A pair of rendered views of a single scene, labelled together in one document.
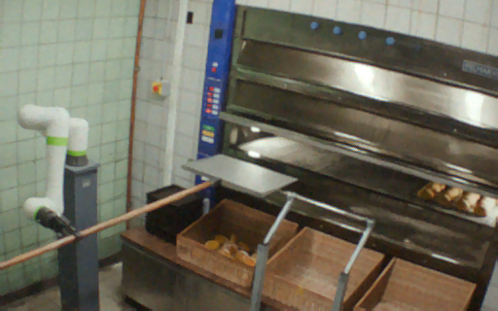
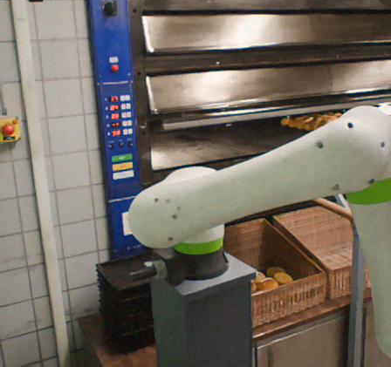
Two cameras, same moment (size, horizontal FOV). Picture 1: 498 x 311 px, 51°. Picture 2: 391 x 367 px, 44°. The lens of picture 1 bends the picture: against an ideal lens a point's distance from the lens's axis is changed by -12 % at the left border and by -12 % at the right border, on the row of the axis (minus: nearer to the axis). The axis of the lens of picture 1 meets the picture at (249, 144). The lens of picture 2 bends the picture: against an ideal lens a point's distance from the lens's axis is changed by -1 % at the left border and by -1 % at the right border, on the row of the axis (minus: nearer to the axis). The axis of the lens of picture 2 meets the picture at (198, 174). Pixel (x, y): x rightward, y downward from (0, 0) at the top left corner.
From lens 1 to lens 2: 3.09 m
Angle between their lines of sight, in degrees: 58
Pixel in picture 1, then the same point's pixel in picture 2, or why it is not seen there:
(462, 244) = not seen: outside the picture
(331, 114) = (272, 79)
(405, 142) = (347, 81)
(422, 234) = not seen: hidden behind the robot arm
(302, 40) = not seen: outside the picture
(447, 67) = not seen: outside the picture
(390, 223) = not seen: hidden behind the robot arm
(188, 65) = (51, 76)
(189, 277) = (257, 350)
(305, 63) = (236, 27)
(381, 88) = (322, 33)
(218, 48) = (113, 32)
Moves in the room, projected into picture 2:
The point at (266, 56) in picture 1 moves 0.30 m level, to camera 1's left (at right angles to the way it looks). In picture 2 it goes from (184, 30) to (145, 30)
